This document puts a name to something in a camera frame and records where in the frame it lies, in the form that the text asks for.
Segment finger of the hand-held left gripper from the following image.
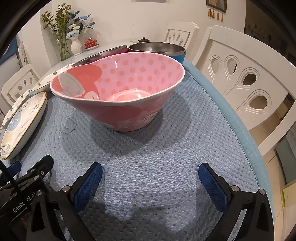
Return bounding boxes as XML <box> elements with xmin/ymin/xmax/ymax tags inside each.
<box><xmin>0</xmin><ymin>161</ymin><xmax>23</xmax><ymax>183</ymax></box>
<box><xmin>26</xmin><ymin>155</ymin><xmax>54</xmax><ymax>192</ymax></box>

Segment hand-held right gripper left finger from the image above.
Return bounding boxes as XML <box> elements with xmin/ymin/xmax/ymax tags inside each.
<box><xmin>27</xmin><ymin>162</ymin><xmax>103</xmax><ymax>241</ymax></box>

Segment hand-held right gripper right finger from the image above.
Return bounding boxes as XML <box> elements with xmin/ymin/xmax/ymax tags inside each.
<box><xmin>198</xmin><ymin>163</ymin><xmax>274</xmax><ymax>241</ymax></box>

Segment round gold rimmed plate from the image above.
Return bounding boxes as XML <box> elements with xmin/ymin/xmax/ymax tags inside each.
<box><xmin>0</xmin><ymin>91</ymin><xmax>48</xmax><ymax>160</ymax></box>

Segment white floral plate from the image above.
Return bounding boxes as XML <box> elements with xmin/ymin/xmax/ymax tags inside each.
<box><xmin>0</xmin><ymin>89</ymin><xmax>31</xmax><ymax>130</ymax></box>
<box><xmin>31</xmin><ymin>65</ymin><xmax>77</xmax><ymax>93</ymax></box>

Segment pink polka dot bowl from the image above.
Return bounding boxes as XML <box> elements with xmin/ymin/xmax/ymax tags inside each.
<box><xmin>50</xmin><ymin>52</ymin><xmax>185</xmax><ymax>132</ymax></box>

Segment steel bowl pink exterior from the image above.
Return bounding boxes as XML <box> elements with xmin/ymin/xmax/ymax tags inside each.
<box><xmin>72</xmin><ymin>45</ymin><xmax>129</xmax><ymax>67</ymax></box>

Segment steel bowl blue exterior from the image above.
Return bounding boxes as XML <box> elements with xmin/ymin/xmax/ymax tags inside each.
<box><xmin>128</xmin><ymin>42</ymin><xmax>186</xmax><ymax>65</ymax></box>

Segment blue quilted table mat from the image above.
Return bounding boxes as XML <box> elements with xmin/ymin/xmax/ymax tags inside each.
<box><xmin>0</xmin><ymin>61</ymin><xmax>271</xmax><ymax>241</ymax></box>

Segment white carved dining chair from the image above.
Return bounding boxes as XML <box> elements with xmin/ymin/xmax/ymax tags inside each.
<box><xmin>1</xmin><ymin>64</ymin><xmax>42</xmax><ymax>107</ymax></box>
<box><xmin>165</xmin><ymin>22</ymin><xmax>200</xmax><ymax>61</ymax></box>
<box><xmin>192</xmin><ymin>25</ymin><xmax>296</xmax><ymax>158</ymax></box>

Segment blue fridge cover cloth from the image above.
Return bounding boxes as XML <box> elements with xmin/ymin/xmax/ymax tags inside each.
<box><xmin>0</xmin><ymin>38</ymin><xmax>19</xmax><ymax>67</ymax></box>

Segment white carved corner shelf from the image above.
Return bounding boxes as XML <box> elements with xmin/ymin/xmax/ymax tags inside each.
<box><xmin>17</xmin><ymin>42</ymin><xmax>29</xmax><ymax>65</ymax></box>

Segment glass vase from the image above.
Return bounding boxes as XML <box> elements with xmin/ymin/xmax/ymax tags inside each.
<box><xmin>59</xmin><ymin>35</ymin><xmax>72</xmax><ymax>62</ymax></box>

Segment white ceramic vase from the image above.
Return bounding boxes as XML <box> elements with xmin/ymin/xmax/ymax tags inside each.
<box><xmin>70</xmin><ymin>37</ymin><xmax>83</xmax><ymax>56</ymax></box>

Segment green dried flower bunch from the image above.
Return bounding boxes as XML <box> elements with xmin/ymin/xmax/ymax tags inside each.
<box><xmin>41</xmin><ymin>3</ymin><xmax>72</xmax><ymax>47</ymax></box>

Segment yellow hanging tassels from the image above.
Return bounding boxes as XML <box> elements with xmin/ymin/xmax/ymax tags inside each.
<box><xmin>207</xmin><ymin>9</ymin><xmax>225</xmax><ymax>22</ymax></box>

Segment small framed flower picture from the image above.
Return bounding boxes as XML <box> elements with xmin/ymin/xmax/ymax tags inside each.
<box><xmin>206</xmin><ymin>0</ymin><xmax>227</xmax><ymax>13</ymax></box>

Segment black cable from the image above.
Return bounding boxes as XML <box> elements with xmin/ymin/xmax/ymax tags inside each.
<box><xmin>0</xmin><ymin>160</ymin><xmax>20</xmax><ymax>195</ymax></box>

